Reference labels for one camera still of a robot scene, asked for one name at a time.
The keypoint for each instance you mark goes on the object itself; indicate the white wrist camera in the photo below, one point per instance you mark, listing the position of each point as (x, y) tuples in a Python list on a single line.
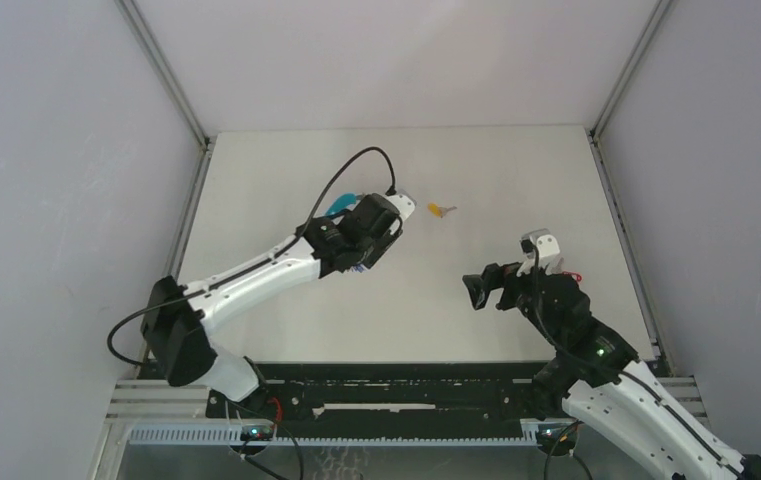
[(541, 252), (405, 205)]

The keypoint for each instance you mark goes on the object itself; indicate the yellow tagged key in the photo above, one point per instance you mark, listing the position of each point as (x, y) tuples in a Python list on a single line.
[(440, 211)]

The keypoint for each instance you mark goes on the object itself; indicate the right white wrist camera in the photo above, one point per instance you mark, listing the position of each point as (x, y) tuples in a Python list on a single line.
[(541, 252)]

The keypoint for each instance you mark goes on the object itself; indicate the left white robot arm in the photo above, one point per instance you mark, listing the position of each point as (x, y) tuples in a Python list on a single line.
[(181, 320)]

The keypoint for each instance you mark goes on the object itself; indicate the aluminium frame rail left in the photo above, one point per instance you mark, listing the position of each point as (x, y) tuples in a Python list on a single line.
[(170, 145)]

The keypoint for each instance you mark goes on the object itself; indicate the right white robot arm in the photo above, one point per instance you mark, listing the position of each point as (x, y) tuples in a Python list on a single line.
[(597, 378)]

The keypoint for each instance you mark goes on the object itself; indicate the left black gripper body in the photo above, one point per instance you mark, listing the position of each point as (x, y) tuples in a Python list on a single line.
[(375, 249)]

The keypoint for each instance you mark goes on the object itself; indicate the red tagged key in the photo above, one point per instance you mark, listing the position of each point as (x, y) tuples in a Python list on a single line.
[(577, 277)]

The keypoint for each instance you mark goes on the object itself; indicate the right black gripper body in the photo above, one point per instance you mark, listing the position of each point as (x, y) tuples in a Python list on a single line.
[(519, 291)]

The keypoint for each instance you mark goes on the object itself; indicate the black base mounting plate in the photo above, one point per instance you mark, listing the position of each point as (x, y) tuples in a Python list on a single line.
[(396, 401)]

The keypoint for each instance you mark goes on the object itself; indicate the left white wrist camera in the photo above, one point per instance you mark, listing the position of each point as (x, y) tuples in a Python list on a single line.
[(405, 205)]

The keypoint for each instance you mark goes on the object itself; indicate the aluminium frame rail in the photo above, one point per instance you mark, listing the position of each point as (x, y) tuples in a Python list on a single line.
[(170, 145), (614, 189)]

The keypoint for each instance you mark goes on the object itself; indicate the aluminium frame rail right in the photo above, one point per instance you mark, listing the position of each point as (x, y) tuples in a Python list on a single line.
[(614, 189)]

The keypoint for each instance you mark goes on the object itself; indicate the blue handled metal keyring holder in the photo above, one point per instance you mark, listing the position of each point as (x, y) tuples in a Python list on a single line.
[(342, 203)]

